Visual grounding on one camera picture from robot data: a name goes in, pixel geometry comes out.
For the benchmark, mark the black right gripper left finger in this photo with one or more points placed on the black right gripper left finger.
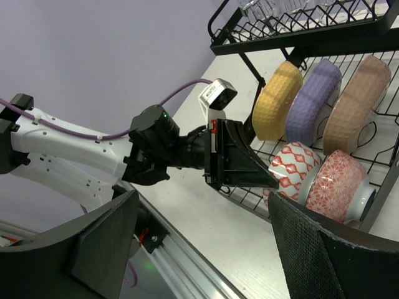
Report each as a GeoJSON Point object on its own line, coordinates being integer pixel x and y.
{"type": "Point", "coordinates": [83, 258]}

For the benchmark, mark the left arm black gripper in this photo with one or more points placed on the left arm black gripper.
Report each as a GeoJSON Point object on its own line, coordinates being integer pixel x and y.
{"type": "Point", "coordinates": [221, 151]}

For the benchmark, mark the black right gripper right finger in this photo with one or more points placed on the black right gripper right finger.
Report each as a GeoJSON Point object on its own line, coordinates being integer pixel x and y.
{"type": "Point", "coordinates": [322, 258]}

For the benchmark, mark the red lattice patterned bowl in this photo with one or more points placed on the red lattice patterned bowl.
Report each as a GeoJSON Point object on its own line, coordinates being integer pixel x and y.
{"type": "Point", "coordinates": [295, 167]}

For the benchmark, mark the yellow square panda plate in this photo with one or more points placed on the yellow square panda plate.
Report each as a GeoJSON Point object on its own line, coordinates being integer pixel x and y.
{"type": "Point", "coordinates": [274, 102]}

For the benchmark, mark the pink floral patterned bowl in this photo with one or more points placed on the pink floral patterned bowl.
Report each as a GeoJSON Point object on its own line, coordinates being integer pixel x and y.
{"type": "Point", "coordinates": [341, 190]}

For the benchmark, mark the purple square plate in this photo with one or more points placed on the purple square plate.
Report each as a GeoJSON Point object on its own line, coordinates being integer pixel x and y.
{"type": "Point", "coordinates": [310, 110]}

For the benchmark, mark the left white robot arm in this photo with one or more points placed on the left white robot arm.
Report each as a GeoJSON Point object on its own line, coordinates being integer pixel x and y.
{"type": "Point", "coordinates": [47, 150]}

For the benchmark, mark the brown square plate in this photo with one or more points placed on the brown square plate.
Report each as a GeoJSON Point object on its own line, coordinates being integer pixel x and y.
{"type": "Point", "coordinates": [353, 110]}

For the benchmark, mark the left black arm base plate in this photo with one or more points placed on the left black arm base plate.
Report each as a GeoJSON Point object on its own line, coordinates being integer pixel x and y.
{"type": "Point", "coordinates": [138, 220]}

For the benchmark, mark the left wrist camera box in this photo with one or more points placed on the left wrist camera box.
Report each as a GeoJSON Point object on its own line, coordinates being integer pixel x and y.
{"type": "Point", "coordinates": [215, 98]}

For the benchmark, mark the aluminium mounting rail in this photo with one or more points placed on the aluminium mounting rail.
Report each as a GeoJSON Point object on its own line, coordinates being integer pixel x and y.
{"type": "Point", "coordinates": [170, 267]}

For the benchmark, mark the black wire dish rack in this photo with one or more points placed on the black wire dish rack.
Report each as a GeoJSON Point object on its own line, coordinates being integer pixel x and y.
{"type": "Point", "coordinates": [346, 32]}

